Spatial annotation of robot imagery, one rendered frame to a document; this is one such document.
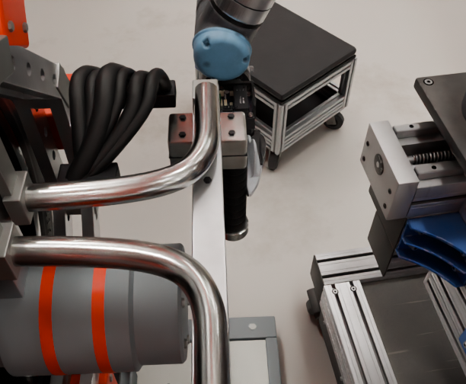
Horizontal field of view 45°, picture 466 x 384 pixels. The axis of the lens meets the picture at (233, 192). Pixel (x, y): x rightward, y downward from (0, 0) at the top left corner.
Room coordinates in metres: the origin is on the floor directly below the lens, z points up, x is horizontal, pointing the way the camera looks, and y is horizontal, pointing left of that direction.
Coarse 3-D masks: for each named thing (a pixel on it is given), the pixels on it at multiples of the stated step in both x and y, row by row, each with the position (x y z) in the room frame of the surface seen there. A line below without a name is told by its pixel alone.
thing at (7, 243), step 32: (0, 224) 0.27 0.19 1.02; (0, 256) 0.25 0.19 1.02; (32, 256) 0.25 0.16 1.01; (64, 256) 0.25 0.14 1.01; (96, 256) 0.25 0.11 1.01; (128, 256) 0.25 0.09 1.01; (160, 256) 0.25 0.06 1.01; (192, 288) 0.22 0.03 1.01; (224, 320) 0.20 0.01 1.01; (224, 352) 0.17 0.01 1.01
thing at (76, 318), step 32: (32, 288) 0.27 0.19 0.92; (64, 288) 0.27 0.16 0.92; (96, 288) 0.27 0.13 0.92; (128, 288) 0.27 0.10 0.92; (160, 288) 0.28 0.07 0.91; (0, 320) 0.25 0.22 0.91; (32, 320) 0.25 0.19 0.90; (64, 320) 0.25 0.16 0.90; (96, 320) 0.25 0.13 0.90; (128, 320) 0.25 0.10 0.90; (160, 320) 0.25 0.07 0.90; (0, 352) 0.23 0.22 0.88; (32, 352) 0.23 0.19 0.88; (64, 352) 0.23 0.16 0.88; (96, 352) 0.23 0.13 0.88; (128, 352) 0.23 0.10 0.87; (160, 352) 0.23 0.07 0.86
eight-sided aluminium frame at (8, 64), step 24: (0, 48) 0.40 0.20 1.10; (24, 48) 0.46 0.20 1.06; (0, 72) 0.38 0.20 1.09; (24, 72) 0.44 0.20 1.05; (48, 72) 0.50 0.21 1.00; (0, 96) 0.48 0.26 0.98; (24, 96) 0.51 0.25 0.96; (48, 96) 0.49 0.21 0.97; (24, 120) 0.52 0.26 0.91; (48, 144) 0.53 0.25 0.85; (48, 168) 0.52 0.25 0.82; (96, 216) 0.52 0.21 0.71
